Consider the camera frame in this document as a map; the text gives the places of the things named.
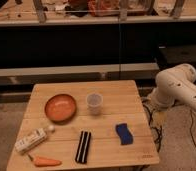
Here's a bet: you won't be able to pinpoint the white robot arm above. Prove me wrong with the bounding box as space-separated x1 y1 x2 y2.
149 63 196 112

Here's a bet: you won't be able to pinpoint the blue sponge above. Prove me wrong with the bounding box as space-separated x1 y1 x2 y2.
115 123 133 145

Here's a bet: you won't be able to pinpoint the black cables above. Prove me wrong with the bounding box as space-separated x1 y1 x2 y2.
141 97 165 153

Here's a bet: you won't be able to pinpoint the orange carrot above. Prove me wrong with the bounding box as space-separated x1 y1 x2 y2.
28 155 62 167

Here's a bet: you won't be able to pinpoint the black box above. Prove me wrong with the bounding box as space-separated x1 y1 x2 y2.
156 45 196 69

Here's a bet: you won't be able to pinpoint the white plastic bottle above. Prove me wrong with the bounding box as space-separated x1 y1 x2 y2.
15 125 55 154

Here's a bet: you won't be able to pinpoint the background workbench shelf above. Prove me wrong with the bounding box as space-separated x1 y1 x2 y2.
0 0 196 27

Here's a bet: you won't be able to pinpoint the orange ceramic bowl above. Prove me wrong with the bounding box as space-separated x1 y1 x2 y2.
44 94 77 122

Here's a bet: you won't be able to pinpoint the wooden table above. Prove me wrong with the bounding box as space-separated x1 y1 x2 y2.
6 79 161 171

